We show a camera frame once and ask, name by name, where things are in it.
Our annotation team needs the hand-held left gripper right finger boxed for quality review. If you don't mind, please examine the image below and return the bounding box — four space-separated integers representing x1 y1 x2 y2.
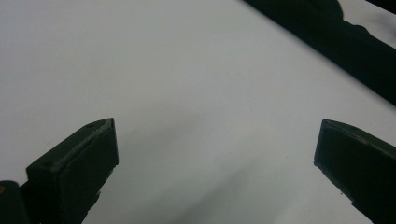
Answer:
313 119 396 224

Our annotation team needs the black tank top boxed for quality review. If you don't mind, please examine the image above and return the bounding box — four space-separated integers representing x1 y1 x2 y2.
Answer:
242 0 396 106

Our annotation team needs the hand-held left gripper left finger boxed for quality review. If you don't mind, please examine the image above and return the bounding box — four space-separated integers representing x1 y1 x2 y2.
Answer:
26 117 120 224

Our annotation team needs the white board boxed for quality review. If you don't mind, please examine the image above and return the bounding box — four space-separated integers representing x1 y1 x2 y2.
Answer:
0 0 396 224

